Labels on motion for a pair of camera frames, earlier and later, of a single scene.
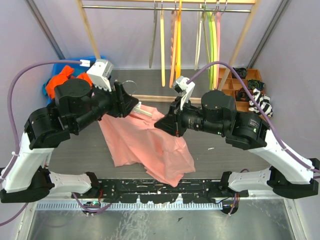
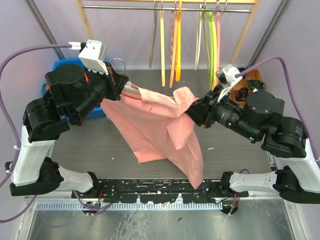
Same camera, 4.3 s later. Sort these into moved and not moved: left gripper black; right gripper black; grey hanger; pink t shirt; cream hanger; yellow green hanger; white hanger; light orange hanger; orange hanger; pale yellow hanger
Moved: right gripper black; pink t shirt; cream hanger; left gripper black
Not moved: yellow green hanger; grey hanger; pale yellow hanger; light orange hanger; white hanger; orange hanger
